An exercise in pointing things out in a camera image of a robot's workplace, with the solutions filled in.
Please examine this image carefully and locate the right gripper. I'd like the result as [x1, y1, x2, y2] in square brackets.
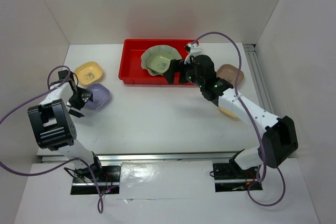
[162, 59, 204, 88]

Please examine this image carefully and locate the green square plate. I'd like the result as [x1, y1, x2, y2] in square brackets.
[146, 51, 175, 76]

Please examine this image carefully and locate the large green scalloped bowl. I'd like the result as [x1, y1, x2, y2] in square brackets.
[141, 45, 182, 76]

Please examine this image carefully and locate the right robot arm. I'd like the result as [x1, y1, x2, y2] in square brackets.
[163, 55, 298, 178]

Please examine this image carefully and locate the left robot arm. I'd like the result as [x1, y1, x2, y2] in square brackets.
[27, 80, 104, 182]

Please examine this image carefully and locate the red plastic bin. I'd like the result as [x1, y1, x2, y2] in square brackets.
[118, 39, 193, 86]

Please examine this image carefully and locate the purple square plate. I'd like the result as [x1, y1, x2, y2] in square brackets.
[85, 83, 111, 110]

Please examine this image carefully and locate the yellow square plate left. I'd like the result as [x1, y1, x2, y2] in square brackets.
[74, 61, 103, 86]

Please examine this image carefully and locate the yellow square plate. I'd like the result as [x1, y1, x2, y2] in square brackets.
[218, 106, 240, 121]
[74, 61, 103, 86]

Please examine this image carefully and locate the brown square plate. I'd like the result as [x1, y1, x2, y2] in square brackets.
[216, 64, 245, 87]

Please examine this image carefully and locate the yellow square plate right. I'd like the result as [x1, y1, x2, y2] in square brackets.
[218, 106, 240, 121]

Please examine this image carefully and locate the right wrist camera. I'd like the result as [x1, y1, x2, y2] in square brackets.
[184, 42, 202, 64]

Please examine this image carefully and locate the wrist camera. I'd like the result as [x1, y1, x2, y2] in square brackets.
[184, 42, 202, 64]
[58, 69, 75, 84]

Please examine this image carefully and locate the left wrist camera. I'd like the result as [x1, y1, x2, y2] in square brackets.
[58, 69, 75, 84]

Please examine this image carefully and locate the aluminium rail right side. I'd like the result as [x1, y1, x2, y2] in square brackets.
[243, 44, 274, 113]

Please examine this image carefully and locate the aluminium rail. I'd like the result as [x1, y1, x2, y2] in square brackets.
[243, 44, 274, 113]
[39, 150, 263, 163]

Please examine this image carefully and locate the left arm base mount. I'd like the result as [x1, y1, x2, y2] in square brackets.
[64, 165, 121, 195]

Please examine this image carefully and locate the aluminium rail front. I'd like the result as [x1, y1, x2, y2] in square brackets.
[39, 150, 263, 163]

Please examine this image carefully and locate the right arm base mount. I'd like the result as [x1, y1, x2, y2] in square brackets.
[209, 163, 257, 193]

